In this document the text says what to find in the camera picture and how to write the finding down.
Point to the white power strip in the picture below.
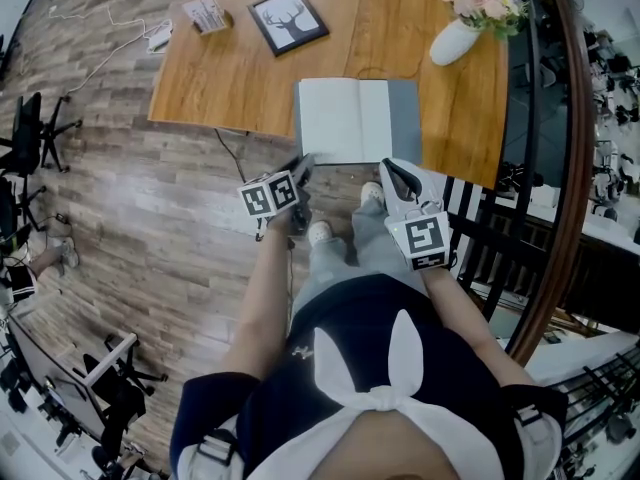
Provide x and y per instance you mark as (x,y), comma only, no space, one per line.
(160,37)

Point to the person's grey trousers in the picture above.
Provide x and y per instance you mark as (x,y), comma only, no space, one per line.
(370,238)

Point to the black deer picture frame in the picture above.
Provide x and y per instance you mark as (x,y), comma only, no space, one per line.
(289,20)

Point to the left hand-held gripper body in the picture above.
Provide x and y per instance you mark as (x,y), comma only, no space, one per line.
(270,195)

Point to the person's right forearm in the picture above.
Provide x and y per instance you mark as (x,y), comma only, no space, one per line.
(465,318)

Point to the curved wooden handrail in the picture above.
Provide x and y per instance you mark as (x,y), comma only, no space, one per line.
(580,168)

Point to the white table leg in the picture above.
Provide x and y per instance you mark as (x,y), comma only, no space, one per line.
(232,130)

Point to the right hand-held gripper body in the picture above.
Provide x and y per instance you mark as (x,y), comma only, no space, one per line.
(420,238)

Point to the black metal railing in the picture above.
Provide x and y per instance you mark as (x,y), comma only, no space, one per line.
(505,238)
(600,398)

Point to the grey notebook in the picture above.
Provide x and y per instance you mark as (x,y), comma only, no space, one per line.
(335,118)

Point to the person's left forearm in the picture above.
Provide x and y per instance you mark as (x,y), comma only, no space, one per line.
(260,308)

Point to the white and black robot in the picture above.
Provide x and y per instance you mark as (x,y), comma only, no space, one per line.
(605,178)

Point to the person's right white shoe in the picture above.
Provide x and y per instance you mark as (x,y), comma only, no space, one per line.
(372,194)

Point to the grey desk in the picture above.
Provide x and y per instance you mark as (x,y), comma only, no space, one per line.
(50,378)

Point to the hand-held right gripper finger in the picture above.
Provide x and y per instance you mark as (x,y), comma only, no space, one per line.
(410,180)
(400,185)

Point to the person's navy and white top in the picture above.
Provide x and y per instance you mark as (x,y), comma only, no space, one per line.
(370,328)

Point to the black office chair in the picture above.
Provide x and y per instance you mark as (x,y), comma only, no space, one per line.
(122,403)
(27,133)
(15,213)

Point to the wooden card holder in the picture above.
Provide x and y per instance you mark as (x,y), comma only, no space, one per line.
(207,15)

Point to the white ribbed vase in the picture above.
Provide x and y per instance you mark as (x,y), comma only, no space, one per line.
(452,43)

